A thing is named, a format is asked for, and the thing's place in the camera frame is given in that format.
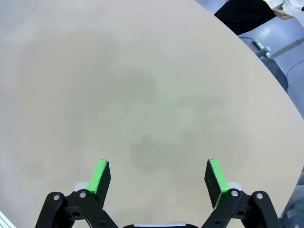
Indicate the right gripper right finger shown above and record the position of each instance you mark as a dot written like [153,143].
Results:
[213,183]

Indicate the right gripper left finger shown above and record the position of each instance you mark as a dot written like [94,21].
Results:
[99,180]

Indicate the person's right forearm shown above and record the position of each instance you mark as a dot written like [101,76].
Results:
[294,7]

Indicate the person's right hand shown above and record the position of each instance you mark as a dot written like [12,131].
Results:
[282,15]

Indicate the white aluminium robot platform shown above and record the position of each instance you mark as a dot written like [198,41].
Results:
[4,222]

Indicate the white side table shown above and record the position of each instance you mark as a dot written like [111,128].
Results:
[285,48]

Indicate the person in white shirt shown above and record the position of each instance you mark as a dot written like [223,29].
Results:
[242,14]

